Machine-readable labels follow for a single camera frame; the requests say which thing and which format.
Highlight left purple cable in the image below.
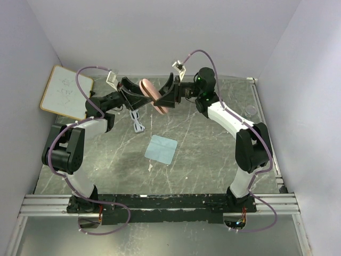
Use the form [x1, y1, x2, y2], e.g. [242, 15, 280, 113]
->
[47, 65, 132, 236]

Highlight white sunglasses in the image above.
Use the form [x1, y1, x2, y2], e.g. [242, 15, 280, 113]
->
[129, 110, 145, 133]

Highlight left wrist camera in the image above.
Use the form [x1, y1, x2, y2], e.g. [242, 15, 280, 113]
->
[105, 70, 118, 91]

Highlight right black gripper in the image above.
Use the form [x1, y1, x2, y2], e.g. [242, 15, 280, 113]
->
[153, 73, 202, 108]

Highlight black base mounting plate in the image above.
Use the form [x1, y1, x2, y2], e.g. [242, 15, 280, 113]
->
[66, 194, 256, 225]

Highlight light blue cleaning cloth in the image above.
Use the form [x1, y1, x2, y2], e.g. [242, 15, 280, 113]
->
[144, 135, 178, 165]

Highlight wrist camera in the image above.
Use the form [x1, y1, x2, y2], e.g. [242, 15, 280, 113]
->
[105, 70, 118, 91]
[172, 60, 186, 81]

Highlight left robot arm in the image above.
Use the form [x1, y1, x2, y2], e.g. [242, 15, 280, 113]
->
[42, 77, 163, 213]

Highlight small whiteboard orange frame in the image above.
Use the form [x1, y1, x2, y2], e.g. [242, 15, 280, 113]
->
[40, 65, 86, 120]

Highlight clear plastic cup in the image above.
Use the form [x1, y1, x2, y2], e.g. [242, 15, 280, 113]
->
[244, 105, 257, 117]

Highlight pink glasses case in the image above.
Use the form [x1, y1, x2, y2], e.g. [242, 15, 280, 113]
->
[139, 78, 168, 115]

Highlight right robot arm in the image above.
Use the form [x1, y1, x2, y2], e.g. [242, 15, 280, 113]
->
[155, 67, 273, 212]

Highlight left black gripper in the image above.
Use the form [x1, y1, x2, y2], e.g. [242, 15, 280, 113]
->
[104, 77, 153, 112]

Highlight aluminium rail frame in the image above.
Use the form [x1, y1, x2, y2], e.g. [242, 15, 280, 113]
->
[5, 77, 312, 256]

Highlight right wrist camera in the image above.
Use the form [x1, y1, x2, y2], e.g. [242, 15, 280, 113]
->
[172, 60, 186, 81]

